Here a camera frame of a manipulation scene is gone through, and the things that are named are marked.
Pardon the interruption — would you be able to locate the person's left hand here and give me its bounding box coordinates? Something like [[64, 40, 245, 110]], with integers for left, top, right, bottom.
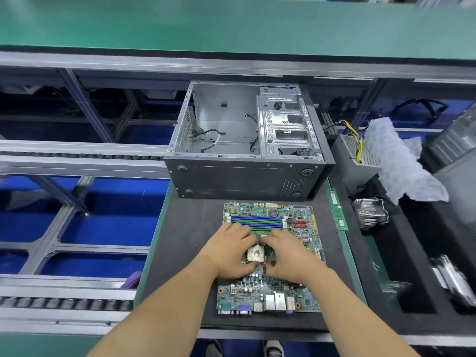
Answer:
[[199, 221, 260, 280]]

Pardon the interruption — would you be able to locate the person's right hand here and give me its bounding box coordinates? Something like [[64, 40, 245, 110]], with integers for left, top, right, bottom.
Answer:
[[260, 228, 329, 286]]

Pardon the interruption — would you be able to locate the small gold CPU chip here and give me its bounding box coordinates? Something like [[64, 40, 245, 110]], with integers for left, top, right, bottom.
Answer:
[[245, 245, 268, 264]]

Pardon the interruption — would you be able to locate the green motherboard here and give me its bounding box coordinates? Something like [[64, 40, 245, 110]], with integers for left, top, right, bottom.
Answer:
[[216, 202, 326, 315]]

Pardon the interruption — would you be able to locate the green RAM stick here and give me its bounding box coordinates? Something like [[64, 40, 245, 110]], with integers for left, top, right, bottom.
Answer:
[[326, 180, 350, 232]]

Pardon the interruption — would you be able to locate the black and silver computer case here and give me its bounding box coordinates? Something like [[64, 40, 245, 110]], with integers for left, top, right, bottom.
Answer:
[[164, 80, 337, 200]]

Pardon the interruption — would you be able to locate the metal heatsink cooler fan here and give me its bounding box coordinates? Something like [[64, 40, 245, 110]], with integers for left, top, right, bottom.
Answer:
[[353, 197, 391, 230]]

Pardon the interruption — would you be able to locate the grey power supply unit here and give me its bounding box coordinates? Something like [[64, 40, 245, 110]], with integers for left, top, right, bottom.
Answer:
[[331, 119, 382, 195]]

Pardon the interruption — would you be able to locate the person's right forearm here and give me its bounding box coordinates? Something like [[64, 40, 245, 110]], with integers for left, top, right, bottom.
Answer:
[[297, 267, 422, 357]]

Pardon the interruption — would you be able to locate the person's left forearm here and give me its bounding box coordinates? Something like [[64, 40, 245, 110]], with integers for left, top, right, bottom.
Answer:
[[85, 256, 226, 357]]

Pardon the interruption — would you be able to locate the person's right shoe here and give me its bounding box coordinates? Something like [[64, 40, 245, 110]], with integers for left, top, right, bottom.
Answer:
[[264, 340, 286, 357]]

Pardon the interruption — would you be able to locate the person's shoe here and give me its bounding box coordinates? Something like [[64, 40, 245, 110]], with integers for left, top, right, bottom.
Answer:
[[204, 340, 225, 357], [264, 340, 286, 357]]

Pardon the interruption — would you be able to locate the person's left shoe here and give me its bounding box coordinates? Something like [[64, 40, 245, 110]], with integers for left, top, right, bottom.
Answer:
[[204, 340, 225, 357]]

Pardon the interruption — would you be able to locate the dark grey case side panel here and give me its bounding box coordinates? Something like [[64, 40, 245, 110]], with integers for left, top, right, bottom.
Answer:
[[435, 148, 476, 222]]

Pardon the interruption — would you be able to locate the grey computer tower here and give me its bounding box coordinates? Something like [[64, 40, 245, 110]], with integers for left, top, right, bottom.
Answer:
[[427, 104, 476, 168]]

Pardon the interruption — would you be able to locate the small purple object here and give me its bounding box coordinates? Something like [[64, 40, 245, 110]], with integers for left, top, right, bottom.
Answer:
[[122, 270, 143, 289]]

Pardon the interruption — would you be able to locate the white bubble wrap bag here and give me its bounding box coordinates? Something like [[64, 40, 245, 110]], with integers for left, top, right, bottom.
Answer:
[[366, 117, 452, 204]]

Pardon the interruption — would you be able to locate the silver hard drive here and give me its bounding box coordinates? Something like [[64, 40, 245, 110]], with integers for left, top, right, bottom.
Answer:
[[431, 254, 476, 310]]

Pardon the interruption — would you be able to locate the green conveyor belt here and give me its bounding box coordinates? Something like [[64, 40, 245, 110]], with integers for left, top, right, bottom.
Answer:
[[0, 0, 476, 64]]

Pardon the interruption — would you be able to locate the small metal bracket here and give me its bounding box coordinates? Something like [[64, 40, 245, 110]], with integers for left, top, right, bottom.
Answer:
[[379, 279, 411, 295]]

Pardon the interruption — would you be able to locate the aluminium roller conveyor rail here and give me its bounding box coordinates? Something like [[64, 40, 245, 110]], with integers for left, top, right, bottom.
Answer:
[[0, 139, 171, 180]]

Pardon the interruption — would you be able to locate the black cable loop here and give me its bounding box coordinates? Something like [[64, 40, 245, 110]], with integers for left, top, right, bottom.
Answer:
[[390, 96, 452, 120]]

